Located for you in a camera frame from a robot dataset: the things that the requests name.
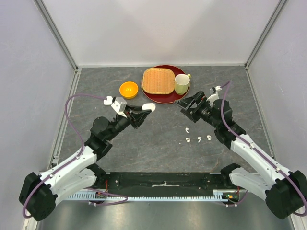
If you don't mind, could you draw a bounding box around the aluminium frame post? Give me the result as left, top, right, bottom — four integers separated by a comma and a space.
244, 0, 288, 70
34, 0, 79, 71

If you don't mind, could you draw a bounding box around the small white charging case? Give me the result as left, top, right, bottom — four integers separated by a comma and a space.
103, 96, 113, 106

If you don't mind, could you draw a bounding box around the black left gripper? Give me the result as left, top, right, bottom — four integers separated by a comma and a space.
106, 104, 152, 141

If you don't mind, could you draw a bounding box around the aluminium frame post right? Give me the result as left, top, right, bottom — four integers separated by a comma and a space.
244, 0, 288, 70

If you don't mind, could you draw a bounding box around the pale green mug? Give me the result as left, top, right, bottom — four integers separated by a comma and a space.
174, 74, 191, 95

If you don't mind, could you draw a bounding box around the white earbud charging case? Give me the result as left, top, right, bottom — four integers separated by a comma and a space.
141, 103, 156, 112

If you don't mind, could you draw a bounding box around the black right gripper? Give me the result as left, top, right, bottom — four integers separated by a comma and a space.
174, 90, 220, 128

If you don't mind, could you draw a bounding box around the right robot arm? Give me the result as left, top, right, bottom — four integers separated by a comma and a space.
176, 91, 307, 219

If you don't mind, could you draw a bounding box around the aluminium frame post left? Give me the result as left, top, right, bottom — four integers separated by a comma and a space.
34, 0, 79, 71

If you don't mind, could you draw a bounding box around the red round lacquer tray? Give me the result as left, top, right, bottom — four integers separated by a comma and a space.
142, 65, 190, 104

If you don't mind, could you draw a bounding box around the orange plastic bowl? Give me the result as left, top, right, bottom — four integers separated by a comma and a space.
119, 81, 139, 99

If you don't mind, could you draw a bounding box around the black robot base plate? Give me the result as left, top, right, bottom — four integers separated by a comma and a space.
93, 172, 237, 197

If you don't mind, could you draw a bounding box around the woven bamboo basket tray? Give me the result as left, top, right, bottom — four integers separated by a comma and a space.
142, 68, 175, 94

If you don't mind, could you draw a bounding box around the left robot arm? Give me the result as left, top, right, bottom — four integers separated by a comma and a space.
19, 103, 156, 221

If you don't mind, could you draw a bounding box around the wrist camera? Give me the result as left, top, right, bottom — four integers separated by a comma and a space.
111, 97, 127, 118
207, 86, 222, 103

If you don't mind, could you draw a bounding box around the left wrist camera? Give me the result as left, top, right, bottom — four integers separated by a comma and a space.
111, 97, 127, 118

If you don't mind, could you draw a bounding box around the light blue cable duct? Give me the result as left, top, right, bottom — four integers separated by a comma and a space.
66, 190, 228, 202

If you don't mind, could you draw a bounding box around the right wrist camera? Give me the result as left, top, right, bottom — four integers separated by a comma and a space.
207, 86, 222, 103

